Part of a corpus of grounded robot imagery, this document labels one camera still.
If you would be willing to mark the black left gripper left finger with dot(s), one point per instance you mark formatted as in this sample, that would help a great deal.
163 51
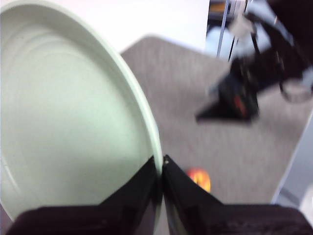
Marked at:
110 218

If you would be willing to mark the green plate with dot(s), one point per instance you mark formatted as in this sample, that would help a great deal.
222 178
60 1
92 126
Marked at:
68 110

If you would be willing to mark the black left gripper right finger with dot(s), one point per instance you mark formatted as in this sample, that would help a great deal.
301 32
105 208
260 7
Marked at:
200 215

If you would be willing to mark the red yellow apple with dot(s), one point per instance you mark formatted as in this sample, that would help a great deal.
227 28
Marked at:
201 178

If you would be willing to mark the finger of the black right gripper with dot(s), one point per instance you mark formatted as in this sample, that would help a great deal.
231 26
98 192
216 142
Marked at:
217 110

